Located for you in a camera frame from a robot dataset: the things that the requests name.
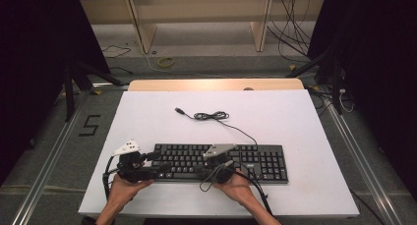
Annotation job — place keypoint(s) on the dark curtain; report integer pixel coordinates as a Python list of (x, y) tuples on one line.
[(32, 71), (380, 71)]

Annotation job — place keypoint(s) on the person's right hand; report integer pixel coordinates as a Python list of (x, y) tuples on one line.
[(237, 189)]

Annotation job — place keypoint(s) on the black keyboard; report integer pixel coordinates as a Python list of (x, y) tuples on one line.
[(262, 162)]

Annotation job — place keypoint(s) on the metal floor rail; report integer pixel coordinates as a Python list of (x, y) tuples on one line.
[(360, 159), (49, 159)]

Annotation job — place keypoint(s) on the light wooden desk frame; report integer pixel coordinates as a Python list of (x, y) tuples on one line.
[(196, 9)]

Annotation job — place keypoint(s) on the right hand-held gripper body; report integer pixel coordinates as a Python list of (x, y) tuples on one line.
[(218, 149)]

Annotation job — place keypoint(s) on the person's left hand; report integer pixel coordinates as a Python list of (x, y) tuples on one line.
[(123, 190)]

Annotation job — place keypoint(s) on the black metal stand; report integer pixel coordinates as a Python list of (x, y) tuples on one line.
[(336, 87), (69, 94)]

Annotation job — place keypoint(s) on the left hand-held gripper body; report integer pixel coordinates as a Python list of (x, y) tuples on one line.
[(131, 169)]

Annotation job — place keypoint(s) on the white board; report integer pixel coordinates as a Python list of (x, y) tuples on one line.
[(262, 120)]

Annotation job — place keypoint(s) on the yellow tape roll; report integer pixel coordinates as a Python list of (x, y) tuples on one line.
[(161, 64)]

